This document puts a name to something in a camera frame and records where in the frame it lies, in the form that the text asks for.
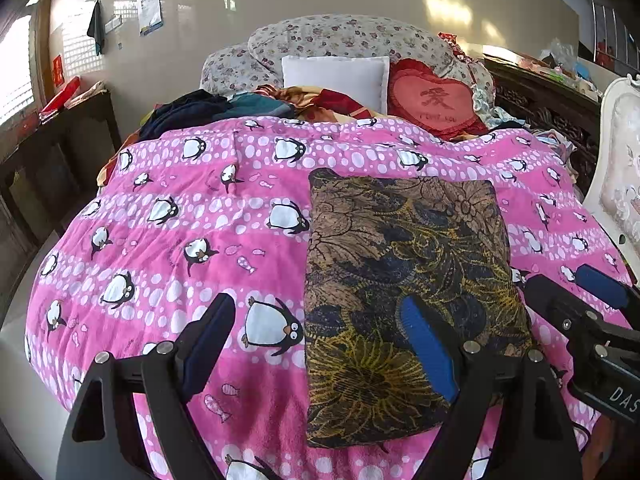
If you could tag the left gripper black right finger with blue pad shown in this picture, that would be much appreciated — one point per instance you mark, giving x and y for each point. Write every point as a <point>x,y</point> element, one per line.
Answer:
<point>535,437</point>

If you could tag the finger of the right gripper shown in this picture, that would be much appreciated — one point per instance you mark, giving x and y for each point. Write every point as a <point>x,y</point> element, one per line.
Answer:
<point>566,312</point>
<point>615,294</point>

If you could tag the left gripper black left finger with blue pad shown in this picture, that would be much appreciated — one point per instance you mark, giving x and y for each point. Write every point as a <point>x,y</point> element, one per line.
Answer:
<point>103,438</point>

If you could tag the dark floral patterned garment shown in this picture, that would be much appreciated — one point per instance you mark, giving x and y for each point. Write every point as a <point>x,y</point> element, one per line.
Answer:
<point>375,242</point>

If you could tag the navy blue folded clothing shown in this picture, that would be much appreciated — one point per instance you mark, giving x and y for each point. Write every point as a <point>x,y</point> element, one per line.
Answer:
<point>193,109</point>

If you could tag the teal folded clothing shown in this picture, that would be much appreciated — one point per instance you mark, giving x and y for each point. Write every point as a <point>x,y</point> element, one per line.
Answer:
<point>254,105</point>

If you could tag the white ornate chair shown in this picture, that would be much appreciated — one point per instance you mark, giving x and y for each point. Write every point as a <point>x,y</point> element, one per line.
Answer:
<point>613,196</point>

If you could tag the dark carved wooden headboard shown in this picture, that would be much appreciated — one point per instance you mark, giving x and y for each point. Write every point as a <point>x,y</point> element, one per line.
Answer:
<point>546,104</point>

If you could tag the pink penguin blanket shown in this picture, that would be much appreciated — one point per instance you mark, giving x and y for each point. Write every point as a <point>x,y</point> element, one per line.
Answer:
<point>210,209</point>

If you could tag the red heart cushion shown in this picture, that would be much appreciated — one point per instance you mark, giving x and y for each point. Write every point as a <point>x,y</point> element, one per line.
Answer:
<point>440,106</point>

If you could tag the dark wooden side table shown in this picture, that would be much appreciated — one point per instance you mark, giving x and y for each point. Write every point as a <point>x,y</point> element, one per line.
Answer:
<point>84,134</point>

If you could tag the white square pillow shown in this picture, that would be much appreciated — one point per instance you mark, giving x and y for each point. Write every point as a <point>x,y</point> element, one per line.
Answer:
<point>365,80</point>

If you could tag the orange red floral blanket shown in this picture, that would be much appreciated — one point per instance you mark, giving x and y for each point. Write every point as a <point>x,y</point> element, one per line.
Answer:
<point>313,104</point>

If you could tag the red box on table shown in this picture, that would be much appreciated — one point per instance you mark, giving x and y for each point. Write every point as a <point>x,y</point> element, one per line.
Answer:
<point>60,99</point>

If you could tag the dark hanging cloth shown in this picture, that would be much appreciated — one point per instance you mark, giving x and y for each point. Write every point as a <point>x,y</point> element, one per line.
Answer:
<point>96,29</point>

